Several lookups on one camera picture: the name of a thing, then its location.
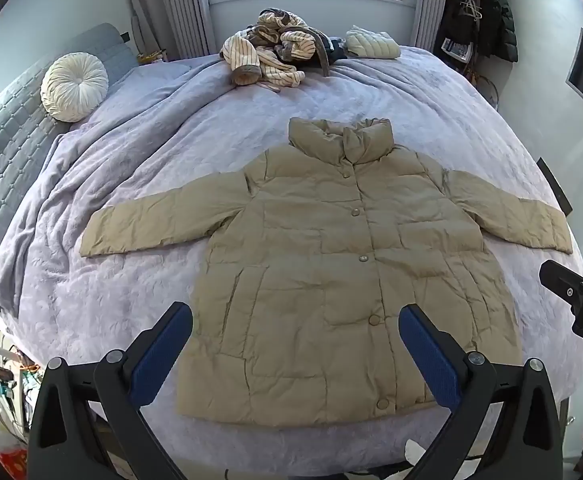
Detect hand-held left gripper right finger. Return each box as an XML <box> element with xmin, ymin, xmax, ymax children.
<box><xmin>398</xmin><ymin>303</ymin><xmax>565</xmax><ymax>480</ymax></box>

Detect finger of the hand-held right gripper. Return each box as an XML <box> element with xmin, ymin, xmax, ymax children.
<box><xmin>539</xmin><ymin>259</ymin><xmax>583</xmax><ymax>310</ymax></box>

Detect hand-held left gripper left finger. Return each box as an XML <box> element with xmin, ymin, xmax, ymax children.
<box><xmin>28</xmin><ymin>301</ymin><xmax>195</xmax><ymax>480</ymax></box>

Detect beige puffer jacket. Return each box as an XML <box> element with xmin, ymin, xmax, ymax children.
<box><xmin>80</xmin><ymin>117</ymin><xmax>574</xmax><ymax>429</ymax></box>

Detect dark furniture edge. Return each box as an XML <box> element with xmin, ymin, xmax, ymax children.
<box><xmin>536</xmin><ymin>157</ymin><xmax>573</xmax><ymax>217</ymax></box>

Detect red packet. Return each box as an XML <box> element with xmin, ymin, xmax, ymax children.
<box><xmin>0</xmin><ymin>447</ymin><xmax>35</xmax><ymax>480</ymax></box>

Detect bed with lavender blanket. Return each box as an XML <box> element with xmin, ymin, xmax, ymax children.
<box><xmin>0</xmin><ymin>45</ymin><xmax>583</xmax><ymax>471</ymax></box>

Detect printed bag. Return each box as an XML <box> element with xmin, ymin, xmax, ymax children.
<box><xmin>440</xmin><ymin>37</ymin><xmax>475</xmax><ymax>64</ymax></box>

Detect grey quilted headboard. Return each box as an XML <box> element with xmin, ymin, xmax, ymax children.
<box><xmin>0</xmin><ymin>22</ymin><xmax>137</xmax><ymax>318</ymax></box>

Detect hanging black coats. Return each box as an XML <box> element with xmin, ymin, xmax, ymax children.
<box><xmin>444</xmin><ymin>0</ymin><xmax>519</xmax><ymax>64</ymax></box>

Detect round white pleated pillow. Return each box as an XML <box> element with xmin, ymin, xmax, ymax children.
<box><xmin>40</xmin><ymin>52</ymin><xmax>109</xmax><ymax>123</ymax></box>

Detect folded pale green puffer jacket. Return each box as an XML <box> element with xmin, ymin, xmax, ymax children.
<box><xmin>345</xmin><ymin>25</ymin><xmax>401</xmax><ymax>59</ymax></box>

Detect grey curtain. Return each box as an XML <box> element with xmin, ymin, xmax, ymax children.
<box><xmin>411</xmin><ymin>0</ymin><xmax>455</xmax><ymax>53</ymax></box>
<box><xmin>122</xmin><ymin>0</ymin><xmax>212</xmax><ymax>60</ymax></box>

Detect dark garment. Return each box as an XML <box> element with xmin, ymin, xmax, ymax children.
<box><xmin>276</xmin><ymin>34</ymin><xmax>348</xmax><ymax>67</ymax></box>

